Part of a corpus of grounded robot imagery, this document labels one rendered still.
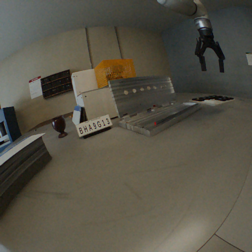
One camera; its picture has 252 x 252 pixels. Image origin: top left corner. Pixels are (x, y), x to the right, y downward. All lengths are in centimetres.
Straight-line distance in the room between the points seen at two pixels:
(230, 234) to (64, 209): 25
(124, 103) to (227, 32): 264
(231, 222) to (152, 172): 18
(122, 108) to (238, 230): 53
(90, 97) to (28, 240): 64
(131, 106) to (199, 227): 50
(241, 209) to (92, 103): 69
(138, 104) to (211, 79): 237
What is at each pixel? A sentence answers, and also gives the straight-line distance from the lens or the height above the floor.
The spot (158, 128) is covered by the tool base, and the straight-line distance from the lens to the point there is 37.
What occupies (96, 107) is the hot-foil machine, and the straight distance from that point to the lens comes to 64.
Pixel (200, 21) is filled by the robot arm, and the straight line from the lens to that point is 61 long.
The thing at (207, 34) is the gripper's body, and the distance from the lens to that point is 59.
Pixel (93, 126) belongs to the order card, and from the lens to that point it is 49.
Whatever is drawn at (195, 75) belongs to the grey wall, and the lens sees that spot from 296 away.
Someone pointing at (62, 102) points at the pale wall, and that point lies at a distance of 229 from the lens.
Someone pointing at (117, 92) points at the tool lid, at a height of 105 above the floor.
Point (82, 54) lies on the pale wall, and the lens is 248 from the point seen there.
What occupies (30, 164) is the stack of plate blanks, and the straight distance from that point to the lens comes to 37.
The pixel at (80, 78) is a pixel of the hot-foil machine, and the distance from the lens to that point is 87.
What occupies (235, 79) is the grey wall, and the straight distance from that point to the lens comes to 260.
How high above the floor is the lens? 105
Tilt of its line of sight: 18 degrees down
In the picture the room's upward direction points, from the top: 12 degrees counter-clockwise
